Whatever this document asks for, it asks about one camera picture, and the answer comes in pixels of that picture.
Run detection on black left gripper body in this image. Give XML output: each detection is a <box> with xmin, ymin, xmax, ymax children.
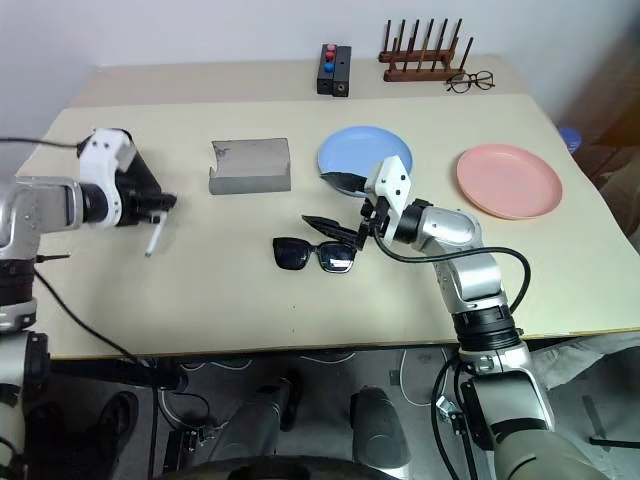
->
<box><xmin>115</xmin><ymin>191</ymin><xmax>156</xmax><ymax>229</ymax></box>

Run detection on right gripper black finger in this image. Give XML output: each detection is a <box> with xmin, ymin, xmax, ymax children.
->
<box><xmin>300</xmin><ymin>214</ymin><xmax>362</xmax><ymax>248</ymax></box>
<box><xmin>320</xmin><ymin>170</ymin><xmax>371</xmax><ymax>198</ymax></box>

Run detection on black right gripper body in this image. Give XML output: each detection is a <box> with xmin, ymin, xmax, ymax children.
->
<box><xmin>355</xmin><ymin>196</ymin><xmax>397</xmax><ymax>250</ymax></box>

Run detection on white marker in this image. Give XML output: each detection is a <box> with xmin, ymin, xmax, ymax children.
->
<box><xmin>144</xmin><ymin>213</ymin><xmax>166</xmax><ymax>258</ymax></box>

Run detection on grey glasses case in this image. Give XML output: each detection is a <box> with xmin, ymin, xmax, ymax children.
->
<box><xmin>206</xmin><ymin>136</ymin><xmax>294</xmax><ymax>197</ymax></box>

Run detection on blue plate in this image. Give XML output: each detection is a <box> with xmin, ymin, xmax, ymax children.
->
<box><xmin>315</xmin><ymin>125</ymin><xmax>416</xmax><ymax>198</ymax></box>

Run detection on black sunglasses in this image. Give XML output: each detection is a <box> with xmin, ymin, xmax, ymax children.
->
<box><xmin>271</xmin><ymin>235</ymin><xmax>359</xmax><ymax>275</ymax></box>

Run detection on cream table mat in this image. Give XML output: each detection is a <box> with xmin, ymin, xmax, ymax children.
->
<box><xmin>13</xmin><ymin>91</ymin><xmax>640</xmax><ymax>362</ymax></box>

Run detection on black block with balls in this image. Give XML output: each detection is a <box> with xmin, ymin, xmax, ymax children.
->
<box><xmin>315</xmin><ymin>43</ymin><xmax>341</xmax><ymax>96</ymax></box>

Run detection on plain black block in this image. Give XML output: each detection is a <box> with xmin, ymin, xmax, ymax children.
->
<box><xmin>333</xmin><ymin>45</ymin><xmax>354</xmax><ymax>98</ymax></box>

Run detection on brown wooden plate rack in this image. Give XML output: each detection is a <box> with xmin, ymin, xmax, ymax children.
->
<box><xmin>377</xmin><ymin>18</ymin><xmax>476</xmax><ymax>84</ymax></box>

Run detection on pink plate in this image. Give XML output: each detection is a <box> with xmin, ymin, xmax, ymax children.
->
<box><xmin>455</xmin><ymin>143</ymin><xmax>564</xmax><ymax>222</ymax></box>

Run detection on dark grey robot leg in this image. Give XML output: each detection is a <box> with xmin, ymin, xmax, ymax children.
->
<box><xmin>349</xmin><ymin>386</ymin><xmax>409</xmax><ymax>470</ymax></box>
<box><xmin>214</xmin><ymin>368</ymin><xmax>304</xmax><ymax>454</ymax></box>

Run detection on blue round lid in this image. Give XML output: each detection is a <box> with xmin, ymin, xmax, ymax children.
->
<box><xmin>558</xmin><ymin>126</ymin><xmax>584</xmax><ymax>157</ymax></box>

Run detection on black shoe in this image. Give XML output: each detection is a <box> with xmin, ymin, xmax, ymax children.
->
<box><xmin>74</xmin><ymin>389</ymin><xmax>142</xmax><ymax>474</ymax></box>

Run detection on grey plastic sheet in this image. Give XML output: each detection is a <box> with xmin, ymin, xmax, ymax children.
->
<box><xmin>528</xmin><ymin>333</ymin><xmax>640</xmax><ymax>454</ymax></box>

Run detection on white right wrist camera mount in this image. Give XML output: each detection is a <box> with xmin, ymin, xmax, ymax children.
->
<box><xmin>362</xmin><ymin>155</ymin><xmax>413</xmax><ymax>224</ymax></box>

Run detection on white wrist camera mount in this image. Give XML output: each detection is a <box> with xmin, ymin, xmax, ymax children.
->
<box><xmin>362</xmin><ymin>155</ymin><xmax>413</xmax><ymax>224</ymax></box>
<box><xmin>76</xmin><ymin>127</ymin><xmax>137</xmax><ymax>231</ymax></box>

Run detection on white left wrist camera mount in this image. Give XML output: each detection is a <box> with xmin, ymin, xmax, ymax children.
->
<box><xmin>76</xmin><ymin>127</ymin><xmax>137</xmax><ymax>231</ymax></box>

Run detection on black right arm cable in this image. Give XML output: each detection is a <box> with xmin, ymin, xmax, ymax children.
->
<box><xmin>369</xmin><ymin>231</ymin><xmax>533</xmax><ymax>314</ymax></box>

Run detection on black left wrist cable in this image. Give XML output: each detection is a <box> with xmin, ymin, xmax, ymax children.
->
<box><xmin>0</xmin><ymin>136</ymin><xmax>84</xmax><ymax>150</ymax></box>

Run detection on thin black cable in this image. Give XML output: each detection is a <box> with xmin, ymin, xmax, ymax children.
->
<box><xmin>31</xmin><ymin>259</ymin><xmax>151</xmax><ymax>370</ymax></box>

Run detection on thin black frame eyeglasses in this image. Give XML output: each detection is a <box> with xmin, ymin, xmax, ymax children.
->
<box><xmin>445</xmin><ymin>70</ymin><xmax>497</xmax><ymax>95</ymax></box>

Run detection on white floor cable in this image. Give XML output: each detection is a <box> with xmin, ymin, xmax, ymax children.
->
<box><xmin>388</xmin><ymin>348</ymin><xmax>452</xmax><ymax>407</ymax></box>

